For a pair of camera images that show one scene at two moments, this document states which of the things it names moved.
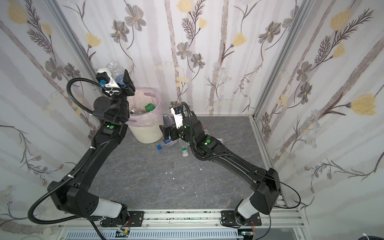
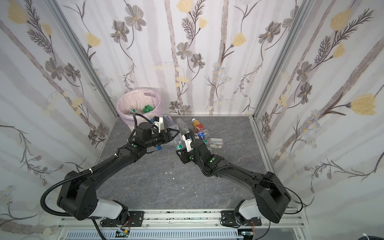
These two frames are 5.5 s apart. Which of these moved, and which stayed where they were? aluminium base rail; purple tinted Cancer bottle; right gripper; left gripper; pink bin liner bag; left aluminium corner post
Moved: left gripper; right gripper
Stayed: pink bin liner bag; aluminium base rail; left aluminium corner post; purple tinted Cancer bottle
